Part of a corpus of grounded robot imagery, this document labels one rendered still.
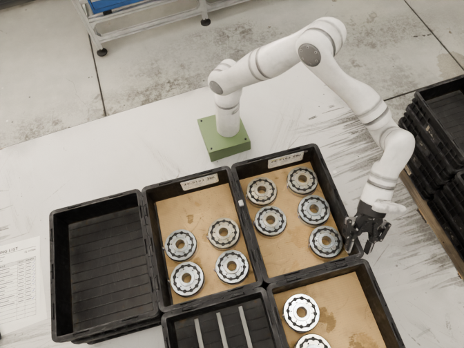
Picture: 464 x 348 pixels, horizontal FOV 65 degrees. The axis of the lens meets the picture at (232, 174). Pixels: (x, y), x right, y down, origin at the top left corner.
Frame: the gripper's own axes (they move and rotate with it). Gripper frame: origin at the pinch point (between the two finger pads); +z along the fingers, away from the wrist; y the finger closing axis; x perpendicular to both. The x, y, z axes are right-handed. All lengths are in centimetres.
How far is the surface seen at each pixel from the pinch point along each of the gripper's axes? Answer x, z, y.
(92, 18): -207, -48, 102
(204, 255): -20.8, 18.1, 38.1
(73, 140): -83, 4, 89
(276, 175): -34.6, -7.1, 14.7
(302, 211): -20.2, -0.6, 8.8
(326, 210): -18.4, -2.7, 1.8
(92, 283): -24, 33, 71
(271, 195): -27.1, -2.5, 17.8
